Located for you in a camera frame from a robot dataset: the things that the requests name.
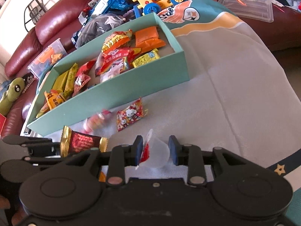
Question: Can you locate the dark red gold packet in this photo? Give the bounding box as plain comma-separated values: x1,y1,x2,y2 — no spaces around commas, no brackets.
60,125,109,157

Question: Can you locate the round jelly cup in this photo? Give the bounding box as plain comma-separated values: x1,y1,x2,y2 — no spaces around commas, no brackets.
138,129,170,168

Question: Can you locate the pink white candy packet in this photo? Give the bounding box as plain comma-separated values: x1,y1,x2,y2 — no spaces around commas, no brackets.
83,110,112,134

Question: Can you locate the yellow green cartoon packet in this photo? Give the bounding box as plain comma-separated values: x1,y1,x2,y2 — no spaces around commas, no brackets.
36,103,50,118

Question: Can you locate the hello kitty candy packet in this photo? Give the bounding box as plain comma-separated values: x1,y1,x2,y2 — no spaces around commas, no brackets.
116,97,148,132

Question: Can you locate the orange translucent candy packet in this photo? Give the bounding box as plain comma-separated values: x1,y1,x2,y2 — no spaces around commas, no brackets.
44,90,66,110

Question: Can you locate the yellow cheese stick packet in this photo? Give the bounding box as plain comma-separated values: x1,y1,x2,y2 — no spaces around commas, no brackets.
62,63,78,100

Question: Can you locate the dark red candy bag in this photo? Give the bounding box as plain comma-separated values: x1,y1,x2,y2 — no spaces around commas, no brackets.
72,60,96,97

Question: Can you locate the rainbow red candy bag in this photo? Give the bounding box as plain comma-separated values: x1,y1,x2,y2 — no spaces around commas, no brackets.
94,47,141,76

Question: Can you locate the small yellow candy packet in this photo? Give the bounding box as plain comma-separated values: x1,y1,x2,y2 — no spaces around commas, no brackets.
132,48,160,68

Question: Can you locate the orange red chips bag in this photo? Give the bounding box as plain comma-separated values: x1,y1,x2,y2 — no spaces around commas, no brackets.
102,29,133,55

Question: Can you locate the orange wafer snack packet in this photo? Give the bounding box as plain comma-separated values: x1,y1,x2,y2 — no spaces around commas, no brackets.
135,26,166,54

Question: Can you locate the yellow snack packet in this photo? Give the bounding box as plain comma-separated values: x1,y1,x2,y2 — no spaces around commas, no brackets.
52,70,69,93

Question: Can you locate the clear packet nougat bar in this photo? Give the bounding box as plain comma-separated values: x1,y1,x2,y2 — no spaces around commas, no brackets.
100,65,121,83

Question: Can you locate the green plush toy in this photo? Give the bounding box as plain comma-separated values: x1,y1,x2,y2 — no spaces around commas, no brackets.
0,78,25,116

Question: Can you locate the clear bin of toys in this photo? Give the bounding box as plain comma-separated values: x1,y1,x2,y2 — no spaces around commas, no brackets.
27,38,67,79

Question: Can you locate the teal cardboard box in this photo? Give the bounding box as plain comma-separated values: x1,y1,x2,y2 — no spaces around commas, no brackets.
27,13,190,136

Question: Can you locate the dark red leather sofa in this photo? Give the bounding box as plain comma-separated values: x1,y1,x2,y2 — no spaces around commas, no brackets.
1,0,300,137

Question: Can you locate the dark clothes plastic bag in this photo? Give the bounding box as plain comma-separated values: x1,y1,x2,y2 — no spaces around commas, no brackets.
73,13,125,49

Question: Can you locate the blue white toy robot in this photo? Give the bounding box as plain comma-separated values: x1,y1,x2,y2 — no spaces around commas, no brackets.
71,0,133,45

